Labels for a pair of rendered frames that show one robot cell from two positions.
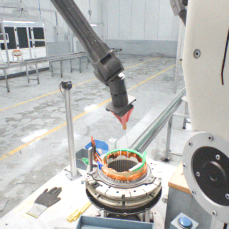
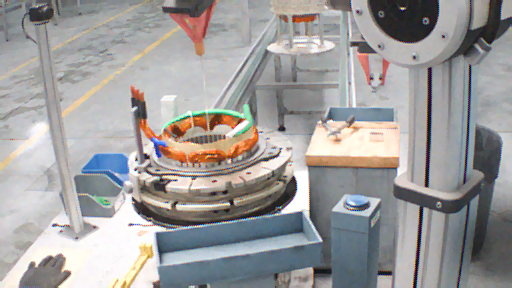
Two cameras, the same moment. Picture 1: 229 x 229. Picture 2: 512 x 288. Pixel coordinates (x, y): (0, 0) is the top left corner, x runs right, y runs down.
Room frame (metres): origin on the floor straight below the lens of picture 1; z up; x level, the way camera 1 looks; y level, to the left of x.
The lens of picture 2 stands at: (-0.27, 0.21, 1.52)
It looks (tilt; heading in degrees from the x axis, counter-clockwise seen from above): 21 degrees down; 342
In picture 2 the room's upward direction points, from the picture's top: 4 degrees counter-clockwise
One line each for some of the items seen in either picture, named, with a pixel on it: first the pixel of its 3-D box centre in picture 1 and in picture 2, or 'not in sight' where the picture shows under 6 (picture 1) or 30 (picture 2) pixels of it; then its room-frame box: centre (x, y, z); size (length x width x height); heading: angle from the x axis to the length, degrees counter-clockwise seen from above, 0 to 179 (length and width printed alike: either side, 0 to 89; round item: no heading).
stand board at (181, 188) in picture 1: (197, 178); (356, 142); (0.79, -0.35, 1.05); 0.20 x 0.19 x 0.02; 148
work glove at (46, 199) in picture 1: (46, 199); (41, 277); (0.96, 0.38, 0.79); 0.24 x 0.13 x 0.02; 153
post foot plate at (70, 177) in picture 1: (74, 175); (77, 230); (1.18, 0.26, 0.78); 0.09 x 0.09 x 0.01; 38
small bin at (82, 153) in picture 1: (86, 159); (93, 195); (1.32, 0.20, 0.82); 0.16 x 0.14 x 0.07; 62
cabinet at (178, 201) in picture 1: (192, 204); (356, 202); (0.79, -0.35, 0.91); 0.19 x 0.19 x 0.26; 58
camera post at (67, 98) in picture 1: (70, 135); (57, 132); (1.18, 0.26, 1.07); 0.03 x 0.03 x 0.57; 38
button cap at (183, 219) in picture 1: (184, 221); (356, 201); (0.57, -0.24, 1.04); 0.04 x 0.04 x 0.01
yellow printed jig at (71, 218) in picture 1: (84, 206); (128, 272); (0.90, 0.16, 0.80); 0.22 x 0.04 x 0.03; 146
